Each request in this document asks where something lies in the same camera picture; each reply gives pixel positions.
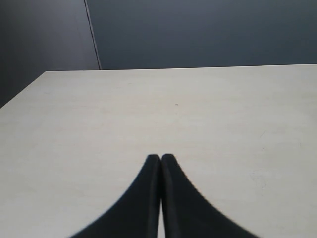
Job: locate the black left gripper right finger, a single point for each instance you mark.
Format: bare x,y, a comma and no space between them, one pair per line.
186,213

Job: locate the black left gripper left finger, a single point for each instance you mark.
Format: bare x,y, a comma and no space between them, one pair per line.
136,213

